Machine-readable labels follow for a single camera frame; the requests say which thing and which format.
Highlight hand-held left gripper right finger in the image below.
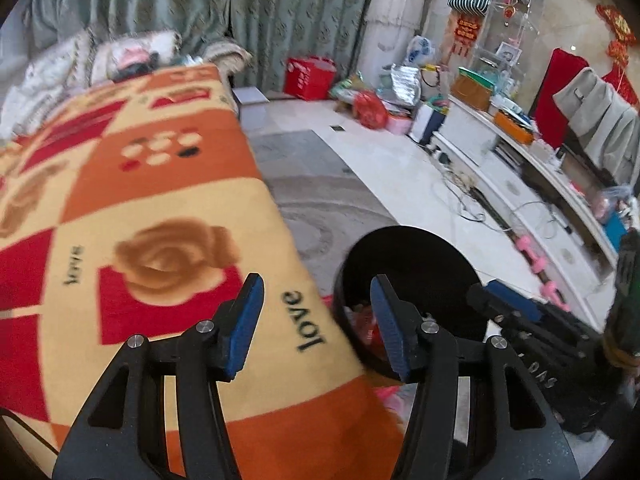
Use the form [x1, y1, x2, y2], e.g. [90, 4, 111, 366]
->
[370, 274, 581, 480]

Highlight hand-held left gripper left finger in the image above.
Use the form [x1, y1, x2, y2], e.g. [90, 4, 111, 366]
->
[52, 272, 266, 480]

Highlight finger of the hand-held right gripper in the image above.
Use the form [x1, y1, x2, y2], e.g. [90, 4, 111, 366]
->
[487, 280, 546, 323]
[466, 282, 516, 330]

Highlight black trash bin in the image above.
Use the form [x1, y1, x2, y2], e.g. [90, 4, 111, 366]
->
[332, 226, 488, 381]

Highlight pink dumbbell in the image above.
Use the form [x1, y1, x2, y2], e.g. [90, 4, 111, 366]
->
[542, 280, 573, 308]
[517, 237, 548, 273]

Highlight pink plastic bag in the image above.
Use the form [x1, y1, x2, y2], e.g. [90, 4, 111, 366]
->
[375, 385, 416, 431]

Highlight white long cabinet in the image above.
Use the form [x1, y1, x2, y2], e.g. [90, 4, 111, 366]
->
[430, 95, 621, 331]

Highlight grey patterned rug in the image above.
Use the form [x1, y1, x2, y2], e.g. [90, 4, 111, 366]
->
[245, 130, 401, 301]

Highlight red orange printed blanket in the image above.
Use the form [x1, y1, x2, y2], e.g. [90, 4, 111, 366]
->
[0, 62, 406, 480]

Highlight orange box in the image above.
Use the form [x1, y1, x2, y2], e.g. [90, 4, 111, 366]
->
[494, 110, 536, 146]

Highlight white and navy box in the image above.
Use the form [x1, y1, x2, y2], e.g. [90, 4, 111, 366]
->
[407, 102, 446, 148]

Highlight pink floor box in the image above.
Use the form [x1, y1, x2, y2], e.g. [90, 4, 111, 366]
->
[387, 110, 413, 135]

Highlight wooden box green lid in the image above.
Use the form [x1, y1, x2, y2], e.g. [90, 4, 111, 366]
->
[452, 67, 493, 111]

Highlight grey jacket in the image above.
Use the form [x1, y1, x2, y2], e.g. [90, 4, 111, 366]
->
[552, 67, 640, 186]

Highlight red cloth cover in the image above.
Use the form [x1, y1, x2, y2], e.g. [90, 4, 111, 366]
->
[530, 49, 591, 148]

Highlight red plastic shopping bag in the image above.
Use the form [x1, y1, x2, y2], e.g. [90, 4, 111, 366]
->
[352, 91, 388, 130]

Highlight grey bedside box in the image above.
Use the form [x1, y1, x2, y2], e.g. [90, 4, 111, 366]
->
[232, 87, 271, 121]

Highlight silver insulated bag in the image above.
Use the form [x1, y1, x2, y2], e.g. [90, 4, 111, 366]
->
[390, 65, 423, 106]

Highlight green snack bags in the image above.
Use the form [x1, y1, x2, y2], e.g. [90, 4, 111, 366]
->
[332, 77, 371, 103]

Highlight white blue plastic bag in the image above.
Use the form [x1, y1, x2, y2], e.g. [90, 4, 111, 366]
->
[405, 35, 436, 68]

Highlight red box by curtain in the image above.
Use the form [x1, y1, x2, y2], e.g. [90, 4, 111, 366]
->
[284, 56, 337, 101]

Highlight red hanging knot ornament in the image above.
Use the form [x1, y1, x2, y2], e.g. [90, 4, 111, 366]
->
[452, 14, 483, 56]

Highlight small patterned cushion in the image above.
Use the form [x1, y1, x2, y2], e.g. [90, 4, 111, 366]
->
[202, 40, 253, 73]

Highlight clear glass shelf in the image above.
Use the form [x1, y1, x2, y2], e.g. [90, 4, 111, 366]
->
[472, 0, 536, 86]

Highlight pink and dark clothes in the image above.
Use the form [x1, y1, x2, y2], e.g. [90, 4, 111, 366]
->
[112, 45, 161, 81]

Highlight floral embroidered pillow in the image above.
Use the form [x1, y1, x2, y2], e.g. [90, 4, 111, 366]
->
[92, 30, 183, 81]

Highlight cloth covered standing appliance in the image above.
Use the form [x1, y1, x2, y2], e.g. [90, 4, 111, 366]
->
[357, 0, 436, 86]

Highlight green patterned curtain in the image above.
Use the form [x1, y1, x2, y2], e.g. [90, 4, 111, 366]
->
[10, 0, 376, 96]

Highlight tangled white cables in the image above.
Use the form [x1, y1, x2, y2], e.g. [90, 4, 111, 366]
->
[440, 160, 516, 233]

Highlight red wall ornament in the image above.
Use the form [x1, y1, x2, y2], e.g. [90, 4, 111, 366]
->
[595, 4, 638, 68]

